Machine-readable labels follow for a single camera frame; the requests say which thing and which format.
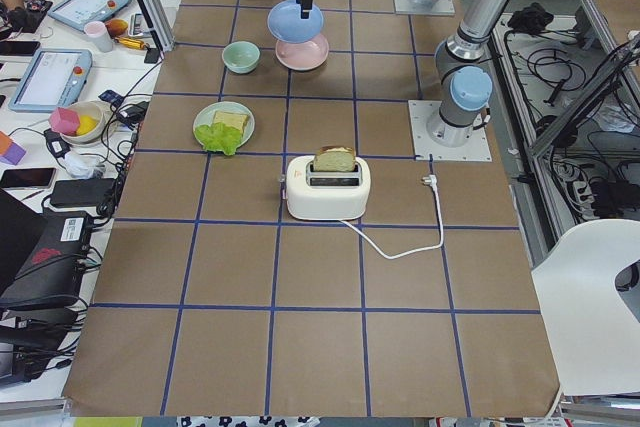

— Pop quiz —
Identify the pink plate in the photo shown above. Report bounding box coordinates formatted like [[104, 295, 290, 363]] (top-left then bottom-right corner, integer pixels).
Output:
[[275, 33, 329, 71]]

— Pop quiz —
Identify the lettuce leaf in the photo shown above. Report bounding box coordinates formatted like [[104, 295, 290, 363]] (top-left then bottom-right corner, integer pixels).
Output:
[[194, 122, 243, 156]]

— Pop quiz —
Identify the white toaster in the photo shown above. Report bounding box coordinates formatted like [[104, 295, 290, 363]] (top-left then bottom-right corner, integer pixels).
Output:
[[284, 155, 371, 221]]

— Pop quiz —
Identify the white toaster power cable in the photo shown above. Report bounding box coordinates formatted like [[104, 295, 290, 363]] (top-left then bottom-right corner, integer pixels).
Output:
[[337, 174, 446, 262]]

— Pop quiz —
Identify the teach pendant tablet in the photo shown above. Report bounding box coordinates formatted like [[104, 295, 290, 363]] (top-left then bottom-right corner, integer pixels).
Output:
[[47, 0, 131, 31], [8, 48, 93, 113]]

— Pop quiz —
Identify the blue plate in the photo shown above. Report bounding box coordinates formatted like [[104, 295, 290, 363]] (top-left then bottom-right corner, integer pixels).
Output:
[[267, 0, 324, 43]]

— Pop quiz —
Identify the bowl with toy fruit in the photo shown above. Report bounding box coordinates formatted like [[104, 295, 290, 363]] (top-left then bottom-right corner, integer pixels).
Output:
[[48, 100, 110, 146]]

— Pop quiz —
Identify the bread slice on plate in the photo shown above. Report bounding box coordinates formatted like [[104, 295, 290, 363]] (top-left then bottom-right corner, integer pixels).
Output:
[[212, 111, 250, 133]]

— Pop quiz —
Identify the green bowl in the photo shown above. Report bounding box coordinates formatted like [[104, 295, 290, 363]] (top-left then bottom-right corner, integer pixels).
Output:
[[222, 41, 260, 74]]

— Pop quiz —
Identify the bread slice in toaster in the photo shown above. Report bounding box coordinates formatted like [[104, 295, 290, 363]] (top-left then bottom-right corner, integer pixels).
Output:
[[312, 146, 356, 172]]

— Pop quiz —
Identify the black laptop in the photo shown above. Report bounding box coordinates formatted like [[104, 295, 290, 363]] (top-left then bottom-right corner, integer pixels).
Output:
[[1, 191, 95, 318]]

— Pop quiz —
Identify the green plate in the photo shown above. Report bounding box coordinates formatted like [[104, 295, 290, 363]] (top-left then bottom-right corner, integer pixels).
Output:
[[193, 101, 255, 149]]

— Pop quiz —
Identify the pink cup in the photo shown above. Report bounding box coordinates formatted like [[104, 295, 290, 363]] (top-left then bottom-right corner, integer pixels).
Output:
[[83, 21, 114, 53]]

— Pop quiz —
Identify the black smartphone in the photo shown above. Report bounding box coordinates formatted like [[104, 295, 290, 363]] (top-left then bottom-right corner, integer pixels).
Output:
[[1, 167, 57, 190]]

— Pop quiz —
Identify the white chair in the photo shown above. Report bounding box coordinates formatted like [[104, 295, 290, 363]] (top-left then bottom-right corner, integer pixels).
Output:
[[532, 219, 639, 396]]

